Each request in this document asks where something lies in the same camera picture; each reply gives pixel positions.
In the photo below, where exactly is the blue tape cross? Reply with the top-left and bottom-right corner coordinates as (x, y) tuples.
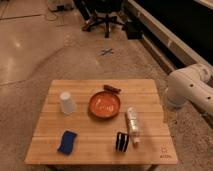
(101, 48), (114, 56)

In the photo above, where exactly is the blue sponge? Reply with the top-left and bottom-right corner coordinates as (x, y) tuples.
(57, 131), (77, 155)

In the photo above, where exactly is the black box on floor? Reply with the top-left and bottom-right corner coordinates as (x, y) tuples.
(126, 22), (143, 40)

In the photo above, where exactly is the orange round plate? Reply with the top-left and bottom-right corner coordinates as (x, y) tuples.
(88, 91), (121, 118)

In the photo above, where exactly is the white device on floor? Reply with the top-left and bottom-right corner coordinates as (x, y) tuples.
(46, 0), (74, 12)

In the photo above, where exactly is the wooden table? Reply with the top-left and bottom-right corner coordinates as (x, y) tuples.
(25, 79), (177, 165)

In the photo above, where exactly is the black white striped eraser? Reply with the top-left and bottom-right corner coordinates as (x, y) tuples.
(115, 132), (129, 152)

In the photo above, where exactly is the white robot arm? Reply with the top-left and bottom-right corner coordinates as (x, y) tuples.
(163, 63), (213, 117)

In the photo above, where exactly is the black office chair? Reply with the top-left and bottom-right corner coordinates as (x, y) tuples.
(83, 0), (124, 38)

